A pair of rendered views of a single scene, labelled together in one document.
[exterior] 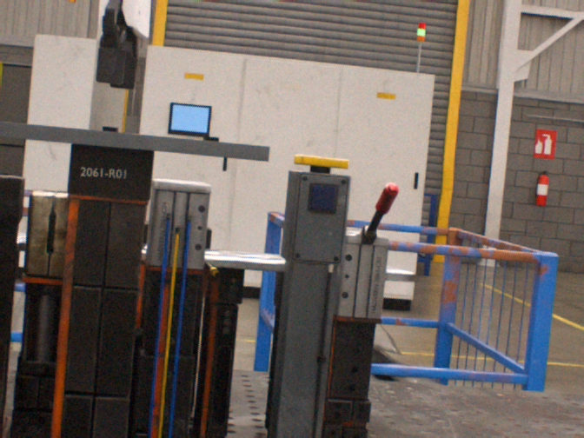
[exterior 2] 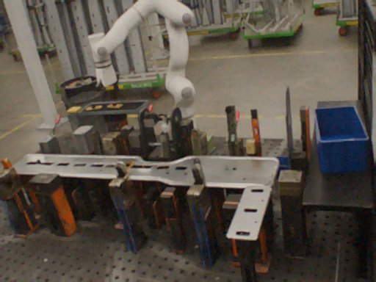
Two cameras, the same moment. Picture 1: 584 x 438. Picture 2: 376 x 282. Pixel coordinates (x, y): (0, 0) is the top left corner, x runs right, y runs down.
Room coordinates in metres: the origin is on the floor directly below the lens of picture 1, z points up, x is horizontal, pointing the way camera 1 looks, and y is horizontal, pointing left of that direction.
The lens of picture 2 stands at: (2.83, 1.63, 1.80)
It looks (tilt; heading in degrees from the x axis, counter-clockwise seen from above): 25 degrees down; 214
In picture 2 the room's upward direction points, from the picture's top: 11 degrees counter-clockwise
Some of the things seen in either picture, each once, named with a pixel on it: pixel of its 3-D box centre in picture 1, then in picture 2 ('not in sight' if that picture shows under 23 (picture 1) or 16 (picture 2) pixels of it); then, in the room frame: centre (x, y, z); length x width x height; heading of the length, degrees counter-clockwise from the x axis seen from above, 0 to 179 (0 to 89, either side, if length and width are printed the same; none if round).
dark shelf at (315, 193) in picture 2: not in sight; (338, 143); (1.35, 1.36, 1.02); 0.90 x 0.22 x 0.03; 10
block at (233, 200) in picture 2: not in sight; (238, 230); (1.79, 1.07, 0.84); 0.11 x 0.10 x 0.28; 10
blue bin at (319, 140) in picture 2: not in sight; (338, 137); (1.45, 1.38, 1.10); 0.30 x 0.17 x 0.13; 17
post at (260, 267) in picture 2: not in sight; (258, 233); (1.79, 1.15, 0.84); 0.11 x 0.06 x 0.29; 10
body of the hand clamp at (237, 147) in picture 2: not in sight; (239, 173); (1.46, 0.94, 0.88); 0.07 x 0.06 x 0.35; 10
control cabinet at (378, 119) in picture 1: (282, 153); not in sight; (9.77, 0.13, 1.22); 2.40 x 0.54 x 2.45; 96
